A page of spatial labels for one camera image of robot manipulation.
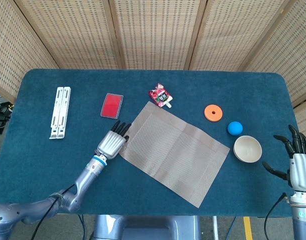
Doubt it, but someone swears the brown woven placemat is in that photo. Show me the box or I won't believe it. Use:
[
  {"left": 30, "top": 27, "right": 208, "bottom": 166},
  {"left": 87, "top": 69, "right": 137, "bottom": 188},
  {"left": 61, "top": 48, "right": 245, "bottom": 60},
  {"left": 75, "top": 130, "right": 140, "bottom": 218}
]
[{"left": 118, "top": 100, "right": 231, "bottom": 209}]

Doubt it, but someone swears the blue felt table cover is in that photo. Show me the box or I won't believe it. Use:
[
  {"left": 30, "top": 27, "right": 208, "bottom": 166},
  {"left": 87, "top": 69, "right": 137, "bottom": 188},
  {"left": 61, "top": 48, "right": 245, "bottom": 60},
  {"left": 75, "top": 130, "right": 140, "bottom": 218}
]
[{"left": 4, "top": 68, "right": 306, "bottom": 218}]

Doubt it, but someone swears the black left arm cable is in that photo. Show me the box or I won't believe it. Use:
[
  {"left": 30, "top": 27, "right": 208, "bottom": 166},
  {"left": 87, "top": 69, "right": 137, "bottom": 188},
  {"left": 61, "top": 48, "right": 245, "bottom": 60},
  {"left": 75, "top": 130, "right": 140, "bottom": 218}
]
[{"left": 30, "top": 183, "right": 76, "bottom": 240}]

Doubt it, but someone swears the red drink pouch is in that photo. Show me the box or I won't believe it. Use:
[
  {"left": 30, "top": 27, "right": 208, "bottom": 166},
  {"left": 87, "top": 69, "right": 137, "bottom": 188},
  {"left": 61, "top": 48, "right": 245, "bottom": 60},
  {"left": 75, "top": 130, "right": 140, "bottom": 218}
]
[{"left": 147, "top": 83, "right": 174, "bottom": 109}]

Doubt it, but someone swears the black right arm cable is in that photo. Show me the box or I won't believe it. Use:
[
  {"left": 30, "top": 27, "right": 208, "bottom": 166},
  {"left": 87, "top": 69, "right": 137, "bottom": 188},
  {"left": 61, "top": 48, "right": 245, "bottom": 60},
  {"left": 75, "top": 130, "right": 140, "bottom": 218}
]
[{"left": 264, "top": 192, "right": 290, "bottom": 240}]

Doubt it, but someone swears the red ink pad case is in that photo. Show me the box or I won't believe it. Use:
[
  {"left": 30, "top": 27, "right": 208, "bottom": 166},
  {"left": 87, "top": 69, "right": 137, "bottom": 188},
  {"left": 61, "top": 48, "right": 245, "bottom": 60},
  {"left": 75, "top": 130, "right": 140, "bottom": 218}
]
[{"left": 100, "top": 92, "right": 125, "bottom": 120}]

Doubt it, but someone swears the blue cable under table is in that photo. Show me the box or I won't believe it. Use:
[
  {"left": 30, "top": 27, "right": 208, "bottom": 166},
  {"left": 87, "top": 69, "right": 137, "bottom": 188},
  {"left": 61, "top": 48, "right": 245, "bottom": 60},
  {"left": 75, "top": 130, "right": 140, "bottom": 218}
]
[
  {"left": 77, "top": 214, "right": 88, "bottom": 240},
  {"left": 227, "top": 216, "right": 238, "bottom": 240}
]

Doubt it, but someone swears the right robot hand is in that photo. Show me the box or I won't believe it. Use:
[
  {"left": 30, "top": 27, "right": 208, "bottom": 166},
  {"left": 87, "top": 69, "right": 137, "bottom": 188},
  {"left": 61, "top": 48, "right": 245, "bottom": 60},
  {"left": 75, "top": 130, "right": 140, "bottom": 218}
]
[{"left": 262, "top": 124, "right": 306, "bottom": 193}]

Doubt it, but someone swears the woven bamboo folding screen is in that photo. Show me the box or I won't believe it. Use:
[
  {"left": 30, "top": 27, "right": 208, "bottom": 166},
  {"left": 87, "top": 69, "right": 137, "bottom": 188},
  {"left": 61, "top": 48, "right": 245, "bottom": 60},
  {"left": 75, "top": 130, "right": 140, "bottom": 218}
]
[{"left": 0, "top": 0, "right": 306, "bottom": 173}]

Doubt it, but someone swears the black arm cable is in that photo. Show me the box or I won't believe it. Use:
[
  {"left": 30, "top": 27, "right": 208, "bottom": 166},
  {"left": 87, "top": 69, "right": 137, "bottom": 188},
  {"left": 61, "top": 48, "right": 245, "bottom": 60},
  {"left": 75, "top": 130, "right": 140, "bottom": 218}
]
[
  {"left": 264, "top": 192, "right": 290, "bottom": 240},
  {"left": 30, "top": 183, "right": 76, "bottom": 240}
]

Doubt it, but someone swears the blue-grey robot torso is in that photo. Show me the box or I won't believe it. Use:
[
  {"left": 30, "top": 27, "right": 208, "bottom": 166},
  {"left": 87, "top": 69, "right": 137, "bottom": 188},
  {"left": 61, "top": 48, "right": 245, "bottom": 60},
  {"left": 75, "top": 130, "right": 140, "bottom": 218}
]
[{"left": 89, "top": 214, "right": 201, "bottom": 240}]

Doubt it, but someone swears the cream white small bowl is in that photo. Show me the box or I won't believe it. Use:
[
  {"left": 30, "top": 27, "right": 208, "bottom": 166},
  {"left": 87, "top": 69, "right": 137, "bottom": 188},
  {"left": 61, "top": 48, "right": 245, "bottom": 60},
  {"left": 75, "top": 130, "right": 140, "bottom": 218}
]
[{"left": 233, "top": 135, "right": 263, "bottom": 164}]

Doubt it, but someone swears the black floor cable bundle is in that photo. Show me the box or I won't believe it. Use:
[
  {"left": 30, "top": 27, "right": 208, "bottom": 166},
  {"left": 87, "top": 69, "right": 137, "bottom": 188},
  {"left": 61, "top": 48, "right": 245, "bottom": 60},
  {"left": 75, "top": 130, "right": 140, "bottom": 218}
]
[{"left": 0, "top": 101, "right": 14, "bottom": 135}]

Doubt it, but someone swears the white table leg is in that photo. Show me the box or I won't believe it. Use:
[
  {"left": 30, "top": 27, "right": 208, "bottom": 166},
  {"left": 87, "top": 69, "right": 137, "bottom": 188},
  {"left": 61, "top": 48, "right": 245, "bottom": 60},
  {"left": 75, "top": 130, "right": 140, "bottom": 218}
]
[{"left": 212, "top": 216, "right": 220, "bottom": 240}]

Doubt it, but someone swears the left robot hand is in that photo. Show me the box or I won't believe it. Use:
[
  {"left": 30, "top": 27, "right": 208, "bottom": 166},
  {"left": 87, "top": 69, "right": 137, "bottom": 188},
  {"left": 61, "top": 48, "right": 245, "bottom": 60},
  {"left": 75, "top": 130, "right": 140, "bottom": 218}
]
[{"left": 95, "top": 120, "right": 132, "bottom": 161}]

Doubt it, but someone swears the blue ball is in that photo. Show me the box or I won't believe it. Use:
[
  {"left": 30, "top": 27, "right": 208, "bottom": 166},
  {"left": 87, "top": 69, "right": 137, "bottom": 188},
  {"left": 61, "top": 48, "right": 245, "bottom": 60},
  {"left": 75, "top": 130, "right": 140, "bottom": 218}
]
[{"left": 227, "top": 121, "right": 244, "bottom": 137}]

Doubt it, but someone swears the orange disc with hole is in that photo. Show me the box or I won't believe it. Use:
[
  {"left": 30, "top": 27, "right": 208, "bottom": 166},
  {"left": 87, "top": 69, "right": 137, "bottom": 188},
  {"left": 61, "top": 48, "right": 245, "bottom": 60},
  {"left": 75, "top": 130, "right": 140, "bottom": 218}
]
[{"left": 203, "top": 103, "right": 224, "bottom": 123}]

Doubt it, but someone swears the white folding laptop stand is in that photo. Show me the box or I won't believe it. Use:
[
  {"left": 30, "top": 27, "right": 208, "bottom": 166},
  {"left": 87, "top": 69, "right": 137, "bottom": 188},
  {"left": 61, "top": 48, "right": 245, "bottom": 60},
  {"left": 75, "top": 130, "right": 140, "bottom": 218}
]
[{"left": 48, "top": 86, "right": 72, "bottom": 140}]

